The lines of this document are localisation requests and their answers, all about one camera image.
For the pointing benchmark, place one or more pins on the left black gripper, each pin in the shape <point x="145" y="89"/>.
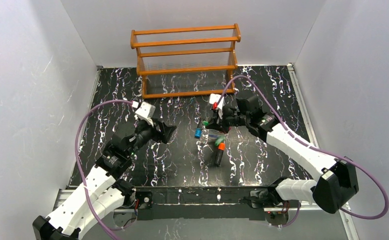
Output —
<point x="159" y="131"/>

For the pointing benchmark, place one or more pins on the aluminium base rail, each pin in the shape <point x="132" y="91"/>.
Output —
<point x="154" y="203"/>

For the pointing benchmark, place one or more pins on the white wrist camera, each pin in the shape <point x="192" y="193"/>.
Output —
<point x="145" y="112"/>
<point x="217" y="102"/>

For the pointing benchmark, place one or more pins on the orange wooden shelf rack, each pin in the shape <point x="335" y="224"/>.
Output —
<point x="186" y="50"/>

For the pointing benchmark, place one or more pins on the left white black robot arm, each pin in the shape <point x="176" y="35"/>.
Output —
<point x="102" y="190"/>

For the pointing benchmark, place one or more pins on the orange capped black marker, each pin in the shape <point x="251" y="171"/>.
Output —
<point x="219" y="154"/>

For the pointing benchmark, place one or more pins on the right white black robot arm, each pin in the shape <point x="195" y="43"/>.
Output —
<point x="334" y="181"/>

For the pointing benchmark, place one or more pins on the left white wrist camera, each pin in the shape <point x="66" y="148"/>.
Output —
<point x="145" y="112"/>

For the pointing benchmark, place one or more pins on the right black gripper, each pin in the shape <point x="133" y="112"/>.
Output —
<point x="221" y="119"/>

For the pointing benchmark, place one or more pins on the blue capped black marker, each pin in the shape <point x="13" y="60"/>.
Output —
<point x="199" y="129"/>

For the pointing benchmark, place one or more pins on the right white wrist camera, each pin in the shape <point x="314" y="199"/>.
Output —
<point x="217" y="102"/>

